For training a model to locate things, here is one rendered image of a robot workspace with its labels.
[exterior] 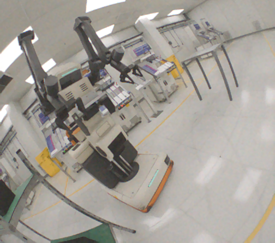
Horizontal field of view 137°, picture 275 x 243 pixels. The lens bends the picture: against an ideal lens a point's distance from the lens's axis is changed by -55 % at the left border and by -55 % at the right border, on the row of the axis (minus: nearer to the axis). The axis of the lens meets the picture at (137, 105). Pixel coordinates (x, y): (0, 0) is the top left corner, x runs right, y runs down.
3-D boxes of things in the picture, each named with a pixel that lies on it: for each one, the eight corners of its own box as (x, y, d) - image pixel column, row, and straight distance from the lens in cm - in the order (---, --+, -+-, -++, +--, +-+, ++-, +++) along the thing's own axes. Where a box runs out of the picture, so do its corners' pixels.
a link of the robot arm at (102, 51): (85, 20, 102) (73, 22, 96) (88, 15, 99) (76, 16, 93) (112, 61, 86) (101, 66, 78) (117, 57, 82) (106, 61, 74)
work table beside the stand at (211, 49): (232, 100, 196) (213, 49, 169) (199, 100, 233) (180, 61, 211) (238, 86, 232) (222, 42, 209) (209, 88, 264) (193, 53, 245)
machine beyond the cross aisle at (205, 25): (228, 43, 768) (211, 14, 766) (226, 46, 691) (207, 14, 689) (211, 49, 818) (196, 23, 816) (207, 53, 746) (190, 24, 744)
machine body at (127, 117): (143, 120, 289) (129, 99, 274) (120, 139, 279) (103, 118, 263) (133, 118, 349) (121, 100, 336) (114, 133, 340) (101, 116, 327)
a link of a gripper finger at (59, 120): (80, 119, 44) (64, 104, 48) (66, 133, 42) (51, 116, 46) (81, 128, 50) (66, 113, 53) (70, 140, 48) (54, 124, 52)
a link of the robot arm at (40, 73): (32, 34, 85) (17, 40, 83) (33, 27, 81) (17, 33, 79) (58, 89, 63) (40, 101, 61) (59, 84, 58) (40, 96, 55)
